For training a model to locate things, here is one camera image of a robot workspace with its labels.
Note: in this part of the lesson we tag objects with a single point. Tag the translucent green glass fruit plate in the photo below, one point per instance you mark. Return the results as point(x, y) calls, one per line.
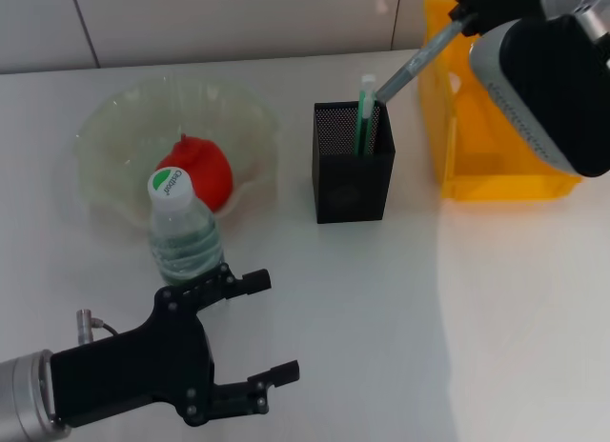
point(124, 123)

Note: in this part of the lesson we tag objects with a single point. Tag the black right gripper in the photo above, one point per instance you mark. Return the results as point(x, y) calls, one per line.
point(505, 1)

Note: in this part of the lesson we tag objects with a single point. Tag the black mesh pen holder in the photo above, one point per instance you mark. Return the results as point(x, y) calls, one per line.
point(352, 189)

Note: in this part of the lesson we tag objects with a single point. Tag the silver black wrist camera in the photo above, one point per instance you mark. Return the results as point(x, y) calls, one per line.
point(557, 89)

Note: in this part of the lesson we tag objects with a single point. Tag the yellow translucent plastic bin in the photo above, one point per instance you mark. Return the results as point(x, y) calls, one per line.
point(476, 175)

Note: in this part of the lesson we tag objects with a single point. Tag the silver glitter pen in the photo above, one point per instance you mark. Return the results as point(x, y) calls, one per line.
point(414, 63)

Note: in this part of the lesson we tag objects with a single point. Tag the red-orange toy orange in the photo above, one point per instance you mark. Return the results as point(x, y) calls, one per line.
point(209, 166)

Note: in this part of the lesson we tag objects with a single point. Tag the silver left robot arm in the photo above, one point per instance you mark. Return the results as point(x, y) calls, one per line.
point(24, 394)

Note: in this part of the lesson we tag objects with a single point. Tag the clear green-label water bottle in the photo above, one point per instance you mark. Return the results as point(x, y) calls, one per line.
point(183, 232)

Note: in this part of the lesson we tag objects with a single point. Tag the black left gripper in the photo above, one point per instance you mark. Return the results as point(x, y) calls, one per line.
point(133, 366)

